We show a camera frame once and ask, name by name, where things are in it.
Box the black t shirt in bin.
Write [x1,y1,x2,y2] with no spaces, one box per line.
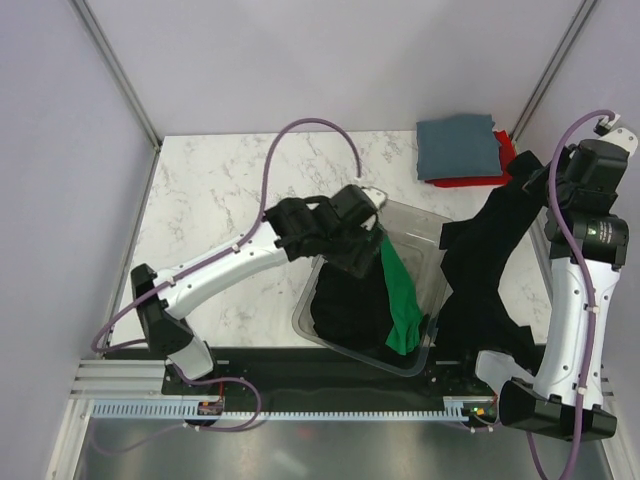
[310,256,396,361]

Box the right aluminium frame post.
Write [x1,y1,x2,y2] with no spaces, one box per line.
[510,0,600,142]

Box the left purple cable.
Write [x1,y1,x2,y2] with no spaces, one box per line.
[91,117,364,357]

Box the aluminium frame post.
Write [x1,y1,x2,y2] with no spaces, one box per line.
[510,0,600,142]
[69,0,163,150]

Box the folded red t shirt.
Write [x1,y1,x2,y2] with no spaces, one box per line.
[425,130,516,188]

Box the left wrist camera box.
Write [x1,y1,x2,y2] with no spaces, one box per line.
[329,184,388,232]

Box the green t shirt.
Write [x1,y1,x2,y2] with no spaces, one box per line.
[380,237,424,356]

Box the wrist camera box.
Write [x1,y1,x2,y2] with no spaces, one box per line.
[329,184,388,232]
[564,139,629,197]

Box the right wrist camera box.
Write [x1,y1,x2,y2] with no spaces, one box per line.
[564,139,629,197]

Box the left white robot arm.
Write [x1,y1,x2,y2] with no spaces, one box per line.
[131,185,387,393]

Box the left aluminium frame post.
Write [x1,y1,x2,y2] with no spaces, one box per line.
[69,0,163,150]

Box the aluminium extrusion rail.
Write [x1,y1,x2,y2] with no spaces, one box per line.
[70,359,165,400]

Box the folded grey-blue t shirt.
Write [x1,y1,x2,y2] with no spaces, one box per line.
[416,113,502,181]

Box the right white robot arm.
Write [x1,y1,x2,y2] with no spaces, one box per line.
[457,121,639,441]

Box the clear plastic bin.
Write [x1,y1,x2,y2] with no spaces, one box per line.
[292,201,449,377]

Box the black t shirt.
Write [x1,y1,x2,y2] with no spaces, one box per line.
[310,256,396,361]
[435,151,546,372]

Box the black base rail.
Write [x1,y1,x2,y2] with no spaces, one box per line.
[160,345,506,414]

